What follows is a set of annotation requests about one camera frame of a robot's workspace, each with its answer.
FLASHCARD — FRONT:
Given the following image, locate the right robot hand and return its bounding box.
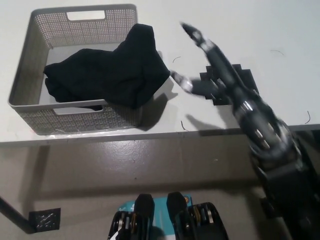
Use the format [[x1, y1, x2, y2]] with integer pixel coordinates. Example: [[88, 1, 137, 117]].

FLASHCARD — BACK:
[[169, 21, 261, 111]]

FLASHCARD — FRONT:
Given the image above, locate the black t-shirt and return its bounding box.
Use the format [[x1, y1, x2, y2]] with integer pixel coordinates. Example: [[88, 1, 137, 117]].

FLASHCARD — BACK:
[[42, 23, 172, 111]]

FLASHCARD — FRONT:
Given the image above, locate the black tape patch on table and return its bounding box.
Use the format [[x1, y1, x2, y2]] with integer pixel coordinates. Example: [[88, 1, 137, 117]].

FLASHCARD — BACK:
[[199, 63, 259, 106]]

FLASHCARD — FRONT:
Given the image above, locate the robot right black body block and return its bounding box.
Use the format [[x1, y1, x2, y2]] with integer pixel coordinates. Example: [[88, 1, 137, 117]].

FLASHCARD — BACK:
[[166, 191, 229, 240]]

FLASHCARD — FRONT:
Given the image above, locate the robot black body block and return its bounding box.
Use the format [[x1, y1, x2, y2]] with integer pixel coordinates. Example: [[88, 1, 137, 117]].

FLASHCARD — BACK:
[[166, 191, 229, 240], [107, 193, 156, 240]]

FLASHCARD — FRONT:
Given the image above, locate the robot left black body block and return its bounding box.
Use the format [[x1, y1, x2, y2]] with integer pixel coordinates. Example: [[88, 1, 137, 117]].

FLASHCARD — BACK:
[[107, 193, 156, 240]]

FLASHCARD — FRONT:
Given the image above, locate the grey perforated plastic basket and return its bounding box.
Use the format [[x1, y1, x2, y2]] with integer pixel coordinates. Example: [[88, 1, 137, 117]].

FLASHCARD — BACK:
[[7, 3, 144, 137]]

